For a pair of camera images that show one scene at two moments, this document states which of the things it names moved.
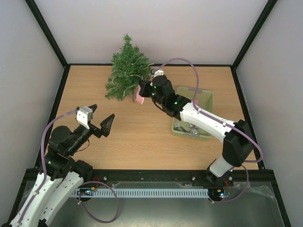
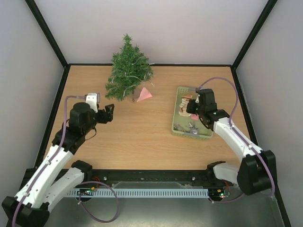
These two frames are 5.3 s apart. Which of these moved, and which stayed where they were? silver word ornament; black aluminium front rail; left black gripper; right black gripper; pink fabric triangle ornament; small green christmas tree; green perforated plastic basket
Moved: right black gripper; pink fabric triangle ornament; left black gripper
Stayed: green perforated plastic basket; small green christmas tree; silver word ornament; black aluminium front rail
